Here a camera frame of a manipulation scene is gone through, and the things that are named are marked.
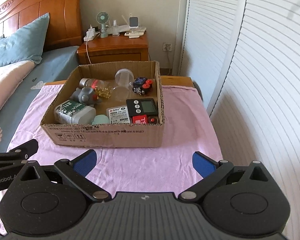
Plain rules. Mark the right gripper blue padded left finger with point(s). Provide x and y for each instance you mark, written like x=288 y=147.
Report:
x=74 y=172

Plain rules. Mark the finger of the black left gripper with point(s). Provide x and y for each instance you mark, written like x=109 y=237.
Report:
x=21 y=152

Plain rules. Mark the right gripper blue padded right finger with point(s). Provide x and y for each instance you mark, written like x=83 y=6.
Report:
x=213 y=175

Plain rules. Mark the white green pill bottle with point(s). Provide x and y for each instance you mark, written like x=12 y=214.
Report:
x=74 y=113

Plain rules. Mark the clear staples box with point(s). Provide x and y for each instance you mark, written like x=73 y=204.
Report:
x=118 y=115

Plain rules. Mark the grey cartoon figure toy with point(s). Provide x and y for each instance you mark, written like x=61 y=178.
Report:
x=86 y=96

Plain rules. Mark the red toy train block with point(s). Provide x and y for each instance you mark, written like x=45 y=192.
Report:
x=145 y=119

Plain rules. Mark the gold capsule glass bottle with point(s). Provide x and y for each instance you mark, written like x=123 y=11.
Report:
x=102 y=88

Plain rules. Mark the black digital timer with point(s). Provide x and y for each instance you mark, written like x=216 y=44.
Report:
x=137 y=107

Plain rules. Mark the clear plastic cup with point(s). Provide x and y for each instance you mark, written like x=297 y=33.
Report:
x=123 y=84

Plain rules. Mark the black red toy car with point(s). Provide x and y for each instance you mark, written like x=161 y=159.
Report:
x=142 y=86

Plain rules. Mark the black oval mouse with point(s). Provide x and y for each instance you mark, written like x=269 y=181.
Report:
x=100 y=119

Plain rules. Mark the pink table cloth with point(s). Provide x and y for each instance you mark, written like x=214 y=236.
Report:
x=187 y=129

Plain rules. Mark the pink floral quilt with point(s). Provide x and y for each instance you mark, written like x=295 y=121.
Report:
x=11 y=76

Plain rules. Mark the brown cardboard box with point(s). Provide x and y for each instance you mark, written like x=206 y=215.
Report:
x=107 y=135

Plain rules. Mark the blue bed sheet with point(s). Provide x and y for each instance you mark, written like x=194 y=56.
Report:
x=56 y=65

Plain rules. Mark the blue pillow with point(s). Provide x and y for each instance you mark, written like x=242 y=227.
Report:
x=26 y=44

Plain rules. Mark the wooden nightstand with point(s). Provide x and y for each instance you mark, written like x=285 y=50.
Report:
x=114 y=48

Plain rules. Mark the white louvered closet door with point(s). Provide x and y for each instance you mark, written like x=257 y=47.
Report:
x=244 y=55

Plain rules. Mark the white power strip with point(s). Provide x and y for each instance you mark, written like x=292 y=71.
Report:
x=91 y=33

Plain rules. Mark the clear spray bottle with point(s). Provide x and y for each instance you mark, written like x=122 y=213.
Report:
x=115 y=29

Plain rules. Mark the white remote control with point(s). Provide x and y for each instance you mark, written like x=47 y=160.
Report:
x=136 y=32

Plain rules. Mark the small green desk fan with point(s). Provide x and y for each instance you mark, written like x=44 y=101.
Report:
x=102 y=19

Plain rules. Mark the wooden headboard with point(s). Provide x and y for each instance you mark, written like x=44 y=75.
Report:
x=65 y=26

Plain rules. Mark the white smart display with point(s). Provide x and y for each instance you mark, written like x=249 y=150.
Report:
x=133 y=23

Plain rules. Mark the wall power outlet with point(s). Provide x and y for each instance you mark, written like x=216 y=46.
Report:
x=167 y=47

